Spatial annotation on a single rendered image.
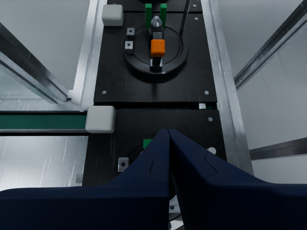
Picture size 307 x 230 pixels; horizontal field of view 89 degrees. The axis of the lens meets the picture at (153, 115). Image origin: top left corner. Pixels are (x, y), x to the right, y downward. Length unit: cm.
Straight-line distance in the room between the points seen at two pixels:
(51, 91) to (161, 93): 19
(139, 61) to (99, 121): 14
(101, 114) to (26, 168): 19
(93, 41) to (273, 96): 49
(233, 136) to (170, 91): 15
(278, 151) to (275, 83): 29
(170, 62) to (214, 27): 18
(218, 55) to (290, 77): 27
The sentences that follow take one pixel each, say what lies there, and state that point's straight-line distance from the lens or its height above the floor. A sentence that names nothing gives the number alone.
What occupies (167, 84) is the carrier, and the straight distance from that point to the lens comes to 32.
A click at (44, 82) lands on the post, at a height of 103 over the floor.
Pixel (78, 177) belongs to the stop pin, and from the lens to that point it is 30.
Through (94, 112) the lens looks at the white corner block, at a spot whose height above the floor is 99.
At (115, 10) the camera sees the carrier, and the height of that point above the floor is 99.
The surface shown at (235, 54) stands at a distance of 57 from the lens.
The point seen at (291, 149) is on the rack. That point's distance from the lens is 30.
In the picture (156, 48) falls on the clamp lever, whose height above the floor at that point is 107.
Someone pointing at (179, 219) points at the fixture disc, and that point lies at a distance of 26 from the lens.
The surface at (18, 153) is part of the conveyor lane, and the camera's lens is 42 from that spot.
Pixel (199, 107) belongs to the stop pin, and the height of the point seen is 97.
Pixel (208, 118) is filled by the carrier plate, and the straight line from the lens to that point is 31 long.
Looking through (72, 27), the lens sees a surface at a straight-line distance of 63.
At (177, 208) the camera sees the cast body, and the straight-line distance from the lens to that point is 19.
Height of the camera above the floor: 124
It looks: 70 degrees down
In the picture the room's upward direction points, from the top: 3 degrees clockwise
